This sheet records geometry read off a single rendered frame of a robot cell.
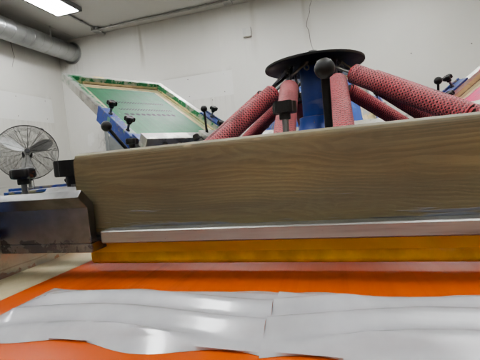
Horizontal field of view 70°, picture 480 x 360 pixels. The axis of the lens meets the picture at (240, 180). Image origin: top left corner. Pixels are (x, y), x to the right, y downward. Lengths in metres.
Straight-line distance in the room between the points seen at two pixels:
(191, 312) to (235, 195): 0.10
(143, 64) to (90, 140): 1.39
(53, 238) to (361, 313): 0.25
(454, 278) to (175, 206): 0.20
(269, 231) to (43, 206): 0.19
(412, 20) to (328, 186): 4.47
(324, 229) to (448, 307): 0.08
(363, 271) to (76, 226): 0.23
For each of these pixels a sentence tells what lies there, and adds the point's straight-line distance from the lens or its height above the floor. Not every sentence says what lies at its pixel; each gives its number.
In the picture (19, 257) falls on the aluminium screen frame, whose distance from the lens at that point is 0.39.
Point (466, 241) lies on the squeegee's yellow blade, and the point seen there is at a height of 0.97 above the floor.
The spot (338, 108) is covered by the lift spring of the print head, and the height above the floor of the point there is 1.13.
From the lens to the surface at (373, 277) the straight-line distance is 0.26.
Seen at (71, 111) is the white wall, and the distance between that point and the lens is 5.82.
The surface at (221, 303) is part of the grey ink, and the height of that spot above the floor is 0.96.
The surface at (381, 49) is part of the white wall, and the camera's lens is 4.56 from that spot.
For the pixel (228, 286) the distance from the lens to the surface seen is 0.25.
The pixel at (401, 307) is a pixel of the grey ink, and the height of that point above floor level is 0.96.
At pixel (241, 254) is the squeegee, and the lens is 0.28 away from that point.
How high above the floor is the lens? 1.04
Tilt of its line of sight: 4 degrees down
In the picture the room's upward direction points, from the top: 5 degrees counter-clockwise
